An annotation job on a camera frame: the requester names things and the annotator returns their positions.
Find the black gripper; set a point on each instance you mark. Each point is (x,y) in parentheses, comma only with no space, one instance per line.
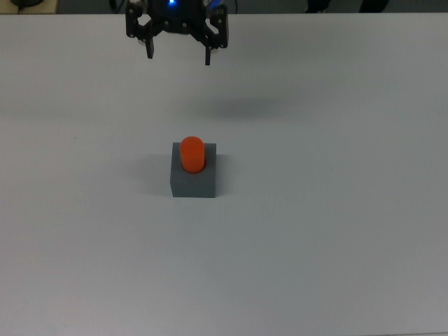
(178,21)

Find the orange cylinder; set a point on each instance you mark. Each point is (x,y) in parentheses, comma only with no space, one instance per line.
(192,154)

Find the grey block with round hole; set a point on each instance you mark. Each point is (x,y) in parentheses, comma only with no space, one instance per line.
(192,185)

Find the dark round object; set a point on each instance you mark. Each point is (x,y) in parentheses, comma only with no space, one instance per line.
(26,3)

